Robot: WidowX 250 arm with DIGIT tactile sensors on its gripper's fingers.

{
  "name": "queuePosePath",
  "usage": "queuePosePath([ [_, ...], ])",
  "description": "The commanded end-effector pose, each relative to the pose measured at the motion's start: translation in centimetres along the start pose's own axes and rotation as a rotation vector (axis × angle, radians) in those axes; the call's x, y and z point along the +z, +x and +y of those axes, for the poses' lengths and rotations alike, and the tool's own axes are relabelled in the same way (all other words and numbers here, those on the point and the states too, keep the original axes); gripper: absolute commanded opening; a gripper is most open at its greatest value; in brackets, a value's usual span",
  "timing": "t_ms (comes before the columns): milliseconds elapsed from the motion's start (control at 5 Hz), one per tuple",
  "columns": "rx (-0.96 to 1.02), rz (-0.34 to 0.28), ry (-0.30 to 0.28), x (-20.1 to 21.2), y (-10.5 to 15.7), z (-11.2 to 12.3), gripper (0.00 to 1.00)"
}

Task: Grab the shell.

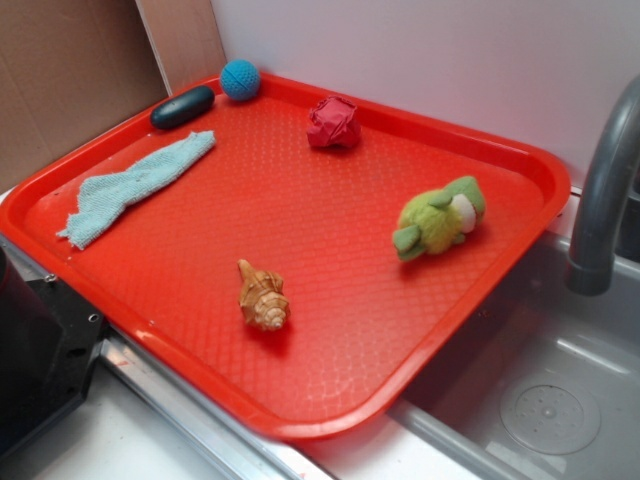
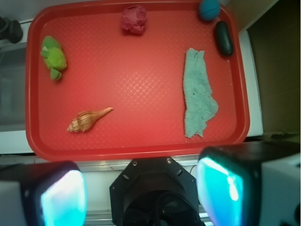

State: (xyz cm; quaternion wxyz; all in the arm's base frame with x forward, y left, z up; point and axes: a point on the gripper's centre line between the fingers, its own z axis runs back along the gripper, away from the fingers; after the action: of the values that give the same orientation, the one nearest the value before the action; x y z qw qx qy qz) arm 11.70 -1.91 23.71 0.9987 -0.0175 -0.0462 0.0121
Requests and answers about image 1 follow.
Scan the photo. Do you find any red plastic tray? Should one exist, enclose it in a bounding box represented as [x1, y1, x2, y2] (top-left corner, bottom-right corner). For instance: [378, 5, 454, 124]
[1, 74, 570, 440]

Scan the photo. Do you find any blue dimpled ball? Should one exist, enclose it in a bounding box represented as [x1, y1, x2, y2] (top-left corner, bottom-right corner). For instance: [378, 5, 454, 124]
[220, 59, 261, 101]

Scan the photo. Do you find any green plush toy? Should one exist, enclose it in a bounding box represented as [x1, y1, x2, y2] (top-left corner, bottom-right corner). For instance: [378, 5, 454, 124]
[392, 176, 486, 261]

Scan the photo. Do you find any grey plastic sink basin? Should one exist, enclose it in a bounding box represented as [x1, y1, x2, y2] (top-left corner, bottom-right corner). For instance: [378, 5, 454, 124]
[304, 234, 639, 479]

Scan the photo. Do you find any brown cardboard panel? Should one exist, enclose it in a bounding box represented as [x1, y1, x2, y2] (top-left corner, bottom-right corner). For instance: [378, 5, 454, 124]
[1, 1, 226, 191]

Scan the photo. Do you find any tan spiral seashell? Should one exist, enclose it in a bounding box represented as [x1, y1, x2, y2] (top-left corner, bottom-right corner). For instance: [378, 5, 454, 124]
[237, 259, 290, 332]

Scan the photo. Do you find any grey sink faucet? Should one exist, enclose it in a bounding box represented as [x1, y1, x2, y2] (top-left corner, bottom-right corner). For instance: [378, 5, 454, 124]
[565, 78, 639, 296]

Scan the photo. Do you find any light blue cloth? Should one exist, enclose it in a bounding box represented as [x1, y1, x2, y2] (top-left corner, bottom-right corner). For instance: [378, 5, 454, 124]
[56, 131, 216, 250]

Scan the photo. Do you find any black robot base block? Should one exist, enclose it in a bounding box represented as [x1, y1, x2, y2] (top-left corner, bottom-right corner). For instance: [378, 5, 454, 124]
[1, 251, 106, 459]

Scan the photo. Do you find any dark oval stone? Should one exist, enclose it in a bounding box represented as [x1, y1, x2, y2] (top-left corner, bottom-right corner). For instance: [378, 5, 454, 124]
[150, 85, 215, 130]

